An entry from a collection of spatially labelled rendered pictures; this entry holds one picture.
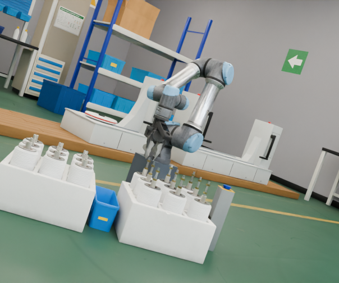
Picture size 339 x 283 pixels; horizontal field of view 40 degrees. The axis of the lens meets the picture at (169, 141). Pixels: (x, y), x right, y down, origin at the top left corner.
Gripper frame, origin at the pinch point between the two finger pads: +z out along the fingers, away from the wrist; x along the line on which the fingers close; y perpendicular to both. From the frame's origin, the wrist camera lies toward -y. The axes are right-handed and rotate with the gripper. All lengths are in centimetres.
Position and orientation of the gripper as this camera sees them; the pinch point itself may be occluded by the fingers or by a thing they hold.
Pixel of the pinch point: (150, 157)
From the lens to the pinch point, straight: 224.9
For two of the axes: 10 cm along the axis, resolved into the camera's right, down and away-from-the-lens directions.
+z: -3.3, 9.4, 0.7
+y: -5.2, -2.5, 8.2
